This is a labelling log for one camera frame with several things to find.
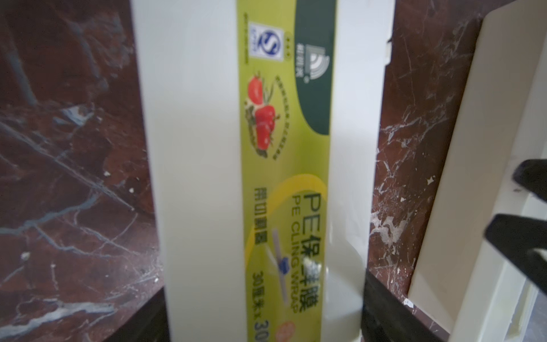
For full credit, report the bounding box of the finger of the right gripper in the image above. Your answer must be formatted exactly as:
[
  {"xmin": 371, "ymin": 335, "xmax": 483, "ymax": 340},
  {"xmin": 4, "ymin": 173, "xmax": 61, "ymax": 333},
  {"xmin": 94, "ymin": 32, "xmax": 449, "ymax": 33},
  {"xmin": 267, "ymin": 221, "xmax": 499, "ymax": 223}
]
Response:
[
  {"xmin": 484, "ymin": 214, "xmax": 546, "ymax": 293},
  {"xmin": 512, "ymin": 159, "xmax": 547, "ymax": 201}
]

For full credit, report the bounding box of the white wrap dispenser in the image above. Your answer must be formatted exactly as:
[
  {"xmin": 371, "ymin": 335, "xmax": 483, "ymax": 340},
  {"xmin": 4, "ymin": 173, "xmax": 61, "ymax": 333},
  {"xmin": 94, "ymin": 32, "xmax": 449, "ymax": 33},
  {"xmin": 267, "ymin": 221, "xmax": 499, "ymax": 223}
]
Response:
[
  {"xmin": 131, "ymin": 1, "xmax": 395, "ymax": 341},
  {"xmin": 408, "ymin": 1, "xmax": 546, "ymax": 341}
]

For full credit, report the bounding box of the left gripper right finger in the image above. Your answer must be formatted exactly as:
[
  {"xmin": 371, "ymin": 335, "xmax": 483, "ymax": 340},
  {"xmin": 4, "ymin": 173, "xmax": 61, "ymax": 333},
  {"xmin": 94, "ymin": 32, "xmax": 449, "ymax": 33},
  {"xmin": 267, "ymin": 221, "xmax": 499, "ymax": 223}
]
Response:
[{"xmin": 361, "ymin": 271, "xmax": 448, "ymax": 342}]

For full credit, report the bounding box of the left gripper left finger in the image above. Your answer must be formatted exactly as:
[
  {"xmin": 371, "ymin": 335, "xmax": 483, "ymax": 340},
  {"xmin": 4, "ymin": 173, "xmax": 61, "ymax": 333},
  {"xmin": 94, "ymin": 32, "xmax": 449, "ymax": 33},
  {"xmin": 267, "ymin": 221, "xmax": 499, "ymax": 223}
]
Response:
[{"xmin": 105, "ymin": 287, "xmax": 170, "ymax": 342}]

